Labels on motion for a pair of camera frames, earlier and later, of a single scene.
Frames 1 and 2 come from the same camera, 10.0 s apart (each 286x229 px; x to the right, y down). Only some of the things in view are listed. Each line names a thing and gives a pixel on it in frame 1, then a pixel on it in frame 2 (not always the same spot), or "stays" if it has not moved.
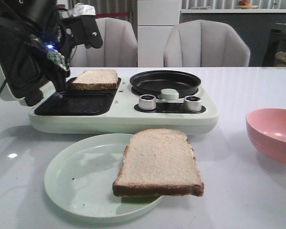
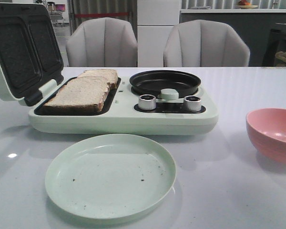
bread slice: (99, 79) stays
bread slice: (158, 162) → (79, 96)
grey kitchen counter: (255, 25) stays
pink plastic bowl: (272, 132) stays
